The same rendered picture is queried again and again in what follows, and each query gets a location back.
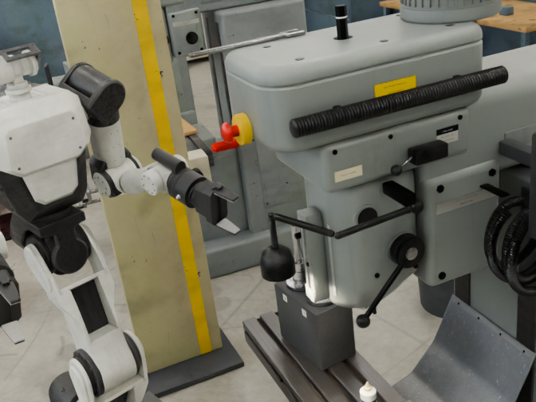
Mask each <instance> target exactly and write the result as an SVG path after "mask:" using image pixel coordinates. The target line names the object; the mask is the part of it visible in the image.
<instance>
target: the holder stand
mask: <svg viewBox="0 0 536 402"><path fill-rule="evenodd" d="M305 284H306V283H305ZM305 284H296V283H294V280H293V277H292V278H290V279H288V280H285V281H283V282H276V283H274V288H275V293H276V300H277V306H278V317H279V323H280V329H281V335H282V336H283V337H284V338H285V339H286V340H287V341H288V342H289V343H290V344H292V345H293V346H294V347H295V348H296V349H297V350H299V351H300V352H301V353H302V354H303V355H305V356H306V357H307V358H308V359H309V360H310V361H312V362H313V363H314V364H315V365H316V366H317V367H318V368H319V369H320V370H322V371H323V370H325V369H327V368H329V367H331V366H333V365H335V364H337V363H339V362H341V361H343V360H345V359H347V358H349V357H351V356H353V355H355V354H356V348H355V338H354V328H353V310H352V308H345V307H341V306H339V305H336V304H334V303H332V302H331V301H330V300H329V299H328V298H326V299H324V300H321V301H318V302H316V303H314V302H313V301H312V300H311V299H310V298H309V297H308V296H307V295H306V290H305Z"/></svg>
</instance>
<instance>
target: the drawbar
mask: <svg viewBox="0 0 536 402"><path fill-rule="evenodd" d="M335 12H336V17H339V18H340V17H345V16H347V9H346V5H344V4H341V5H336V6H335ZM336 23H337V40H345V39H349V32H348V21H347V18H341V19H338V18H336Z"/></svg>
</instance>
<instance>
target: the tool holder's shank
mask: <svg viewBox="0 0 536 402"><path fill-rule="evenodd" d="M298 232H300V227H296V226H293V225H291V233H292V239H293V246H294V258H295V261H297V262H300V261H302V260H303V258H304V255H303V250H302V241H301V239H296V238H295V237H294V234H295V233H298Z"/></svg>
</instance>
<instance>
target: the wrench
mask: <svg viewBox="0 0 536 402"><path fill-rule="evenodd" d="M301 35H305V31H304V30H303V31H298V29H294V30H287V31H284V32H281V33H279V34H275V35H270V36H267V37H259V38H255V39H252V40H249V41H241V42H238V43H234V44H229V45H223V46H219V47H215V48H211V49H205V50H200V51H197V52H193V53H188V54H187V55H188V56H189V57H190V58H193V57H200V56H204V55H208V54H212V53H218V52H222V51H226V50H230V49H237V48H240V47H244V46H248V45H255V44H258V43H263V42H266V41H273V40H277V39H281V38H284V37H286V38H290V37H297V36H301Z"/></svg>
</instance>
